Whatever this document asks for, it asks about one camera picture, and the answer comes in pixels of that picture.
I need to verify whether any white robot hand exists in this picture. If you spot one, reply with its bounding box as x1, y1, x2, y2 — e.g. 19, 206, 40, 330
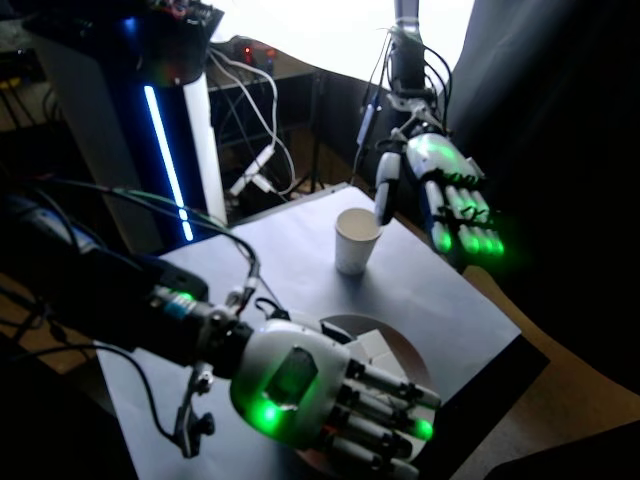
374, 132, 506, 257
229, 317, 442, 480

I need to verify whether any white paper cup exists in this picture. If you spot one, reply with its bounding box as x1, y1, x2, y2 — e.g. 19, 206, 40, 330
333, 207, 384, 276

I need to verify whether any white paper plate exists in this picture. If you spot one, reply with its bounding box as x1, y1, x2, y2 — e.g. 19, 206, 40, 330
294, 313, 436, 474

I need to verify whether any white paper sheet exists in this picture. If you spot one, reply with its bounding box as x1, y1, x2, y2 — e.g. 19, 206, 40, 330
97, 234, 351, 480
229, 187, 524, 401

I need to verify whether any black curtain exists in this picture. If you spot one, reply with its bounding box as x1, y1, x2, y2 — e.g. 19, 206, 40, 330
442, 0, 640, 406

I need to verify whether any black metal rack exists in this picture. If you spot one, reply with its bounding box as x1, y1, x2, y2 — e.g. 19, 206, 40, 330
207, 69, 331, 196

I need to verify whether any white power strip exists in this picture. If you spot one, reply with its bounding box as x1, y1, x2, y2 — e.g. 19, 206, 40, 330
228, 144, 277, 197

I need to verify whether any black box with red light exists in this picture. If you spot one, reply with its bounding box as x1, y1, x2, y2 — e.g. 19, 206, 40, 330
232, 39, 279, 69

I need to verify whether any black column with blue light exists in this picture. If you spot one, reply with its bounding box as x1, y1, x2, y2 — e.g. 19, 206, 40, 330
24, 0, 229, 246

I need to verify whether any white cable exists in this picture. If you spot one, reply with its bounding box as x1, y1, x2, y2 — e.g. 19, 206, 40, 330
207, 47, 299, 197

